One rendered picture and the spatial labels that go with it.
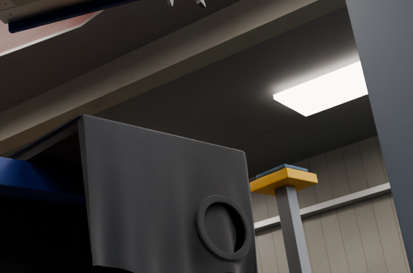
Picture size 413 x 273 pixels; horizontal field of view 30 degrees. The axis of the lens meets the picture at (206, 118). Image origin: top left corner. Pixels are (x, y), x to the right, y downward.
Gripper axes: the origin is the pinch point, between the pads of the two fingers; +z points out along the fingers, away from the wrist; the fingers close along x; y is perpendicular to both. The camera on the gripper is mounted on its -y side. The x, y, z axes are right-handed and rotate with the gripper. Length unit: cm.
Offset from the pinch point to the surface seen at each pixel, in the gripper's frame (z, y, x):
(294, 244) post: 73, 13, -9
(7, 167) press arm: 38, 3, -79
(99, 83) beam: -74, -268, 224
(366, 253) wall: 125, -284, 524
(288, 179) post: 57, 17, -7
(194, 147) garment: 45, 23, -45
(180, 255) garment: 66, 21, -58
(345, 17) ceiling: -56, -115, 331
